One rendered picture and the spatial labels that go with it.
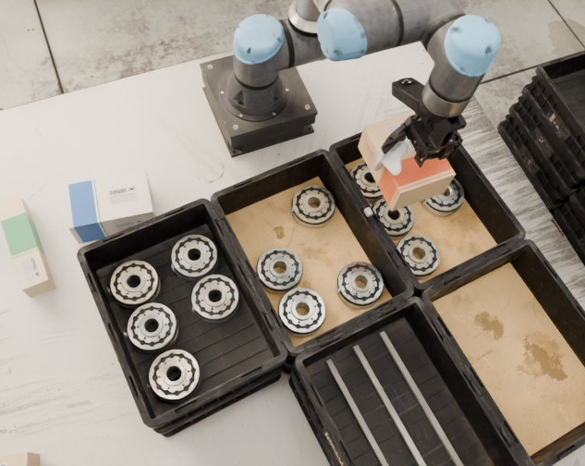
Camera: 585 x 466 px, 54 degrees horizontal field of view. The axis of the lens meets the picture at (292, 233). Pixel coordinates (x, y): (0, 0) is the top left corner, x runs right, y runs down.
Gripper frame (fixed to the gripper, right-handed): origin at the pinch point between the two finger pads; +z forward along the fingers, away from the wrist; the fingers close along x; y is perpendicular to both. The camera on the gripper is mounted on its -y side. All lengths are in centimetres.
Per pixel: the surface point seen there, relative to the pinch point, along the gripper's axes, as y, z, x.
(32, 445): 19, 41, -89
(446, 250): 13.8, 27.3, 11.8
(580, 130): -14, 52, 86
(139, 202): -25, 32, -52
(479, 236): 13.4, 27.3, 21.0
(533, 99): -34, 62, 86
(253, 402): 28, 40, -42
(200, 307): 7, 25, -47
